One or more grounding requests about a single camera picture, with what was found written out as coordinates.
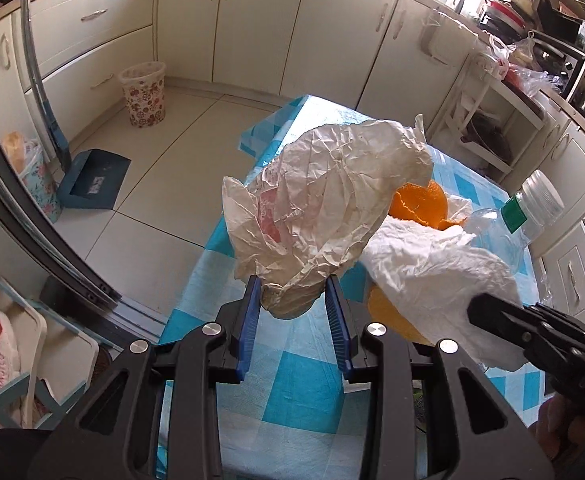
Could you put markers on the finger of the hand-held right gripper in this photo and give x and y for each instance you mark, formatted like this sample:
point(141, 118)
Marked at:
point(497, 320)

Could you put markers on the floral waste bin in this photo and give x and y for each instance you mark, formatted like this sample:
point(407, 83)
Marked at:
point(142, 95)

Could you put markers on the clear plastic bottle green label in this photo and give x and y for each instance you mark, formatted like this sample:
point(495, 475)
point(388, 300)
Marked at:
point(532, 210)

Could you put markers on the dish rack with dishes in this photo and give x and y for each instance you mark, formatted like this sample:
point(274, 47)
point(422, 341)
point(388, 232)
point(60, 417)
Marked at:
point(507, 7)

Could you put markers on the dark frying pan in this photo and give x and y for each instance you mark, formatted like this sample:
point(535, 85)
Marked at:
point(492, 135)

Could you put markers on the floral storage bag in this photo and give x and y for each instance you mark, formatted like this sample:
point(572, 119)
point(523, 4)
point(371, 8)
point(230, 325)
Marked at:
point(40, 185)

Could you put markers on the beige paper bag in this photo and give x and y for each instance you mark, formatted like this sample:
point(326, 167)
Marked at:
point(322, 200)

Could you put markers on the white corner shelf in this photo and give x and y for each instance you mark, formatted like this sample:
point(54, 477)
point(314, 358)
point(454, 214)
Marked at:
point(519, 105)

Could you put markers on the clear plastic bag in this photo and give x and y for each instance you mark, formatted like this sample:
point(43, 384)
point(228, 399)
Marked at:
point(532, 67)

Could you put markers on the cream cabinet with wide drawers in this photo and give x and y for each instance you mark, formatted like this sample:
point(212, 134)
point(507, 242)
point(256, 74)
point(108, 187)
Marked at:
point(92, 45)

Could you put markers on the person's right hand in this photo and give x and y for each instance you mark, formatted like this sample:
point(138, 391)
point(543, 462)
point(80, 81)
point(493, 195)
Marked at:
point(557, 425)

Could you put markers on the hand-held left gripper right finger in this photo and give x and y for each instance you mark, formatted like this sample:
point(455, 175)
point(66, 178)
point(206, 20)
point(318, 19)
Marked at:
point(340, 325)

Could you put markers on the large white tissue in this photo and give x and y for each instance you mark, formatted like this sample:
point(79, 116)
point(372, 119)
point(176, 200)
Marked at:
point(437, 270)

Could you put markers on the dark sliding door frame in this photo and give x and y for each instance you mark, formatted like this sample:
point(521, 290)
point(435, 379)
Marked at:
point(80, 280)

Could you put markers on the orange peel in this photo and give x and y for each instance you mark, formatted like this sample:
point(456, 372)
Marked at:
point(417, 205)
point(387, 315)

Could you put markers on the blue checkered tablecloth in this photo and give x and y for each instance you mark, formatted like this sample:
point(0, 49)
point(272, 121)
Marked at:
point(292, 410)

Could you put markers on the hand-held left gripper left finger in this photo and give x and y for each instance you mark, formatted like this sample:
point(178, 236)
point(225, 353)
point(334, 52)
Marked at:
point(250, 320)

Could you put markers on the cream cabinet with doors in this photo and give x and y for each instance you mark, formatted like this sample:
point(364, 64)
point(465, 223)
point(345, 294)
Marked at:
point(282, 25)

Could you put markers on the black countertop oven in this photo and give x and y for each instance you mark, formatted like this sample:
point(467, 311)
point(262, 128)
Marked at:
point(562, 25)

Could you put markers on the white plastic bag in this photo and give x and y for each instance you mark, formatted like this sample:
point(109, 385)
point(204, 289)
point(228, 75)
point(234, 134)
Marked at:
point(499, 57)

